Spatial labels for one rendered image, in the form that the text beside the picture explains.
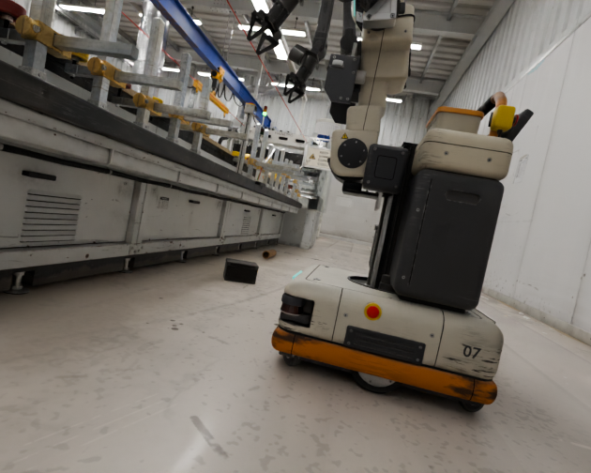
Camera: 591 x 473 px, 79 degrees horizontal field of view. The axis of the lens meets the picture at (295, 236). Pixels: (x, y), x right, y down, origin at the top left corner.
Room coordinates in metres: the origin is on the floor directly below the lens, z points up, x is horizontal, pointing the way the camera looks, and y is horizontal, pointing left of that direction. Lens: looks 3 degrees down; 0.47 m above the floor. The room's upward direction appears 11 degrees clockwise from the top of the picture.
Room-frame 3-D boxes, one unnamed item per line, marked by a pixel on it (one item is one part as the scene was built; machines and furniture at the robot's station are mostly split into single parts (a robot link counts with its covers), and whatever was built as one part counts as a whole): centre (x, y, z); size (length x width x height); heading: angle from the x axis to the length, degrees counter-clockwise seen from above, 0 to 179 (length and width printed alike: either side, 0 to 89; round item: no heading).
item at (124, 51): (1.02, 0.73, 0.82); 0.43 x 0.03 x 0.04; 81
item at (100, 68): (1.25, 0.74, 0.83); 0.14 x 0.06 x 0.05; 171
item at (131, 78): (1.26, 0.69, 0.83); 0.43 x 0.03 x 0.04; 81
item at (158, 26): (1.48, 0.70, 0.90); 0.04 x 0.04 x 0.48; 81
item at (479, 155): (1.33, -0.46, 0.59); 0.55 x 0.34 x 0.83; 171
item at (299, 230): (6.14, 0.51, 0.95); 1.65 x 0.70 x 1.90; 81
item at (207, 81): (1.97, 0.62, 0.88); 0.04 x 0.04 x 0.48; 81
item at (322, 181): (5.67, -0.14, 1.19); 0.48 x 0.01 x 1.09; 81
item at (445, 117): (1.32, -0.48, 0.87); 0.23 x 0.15 x 0.11; 171
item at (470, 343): (1.34, -0.36, 0.16); 0.67 x 0.64 x 0.25; 81
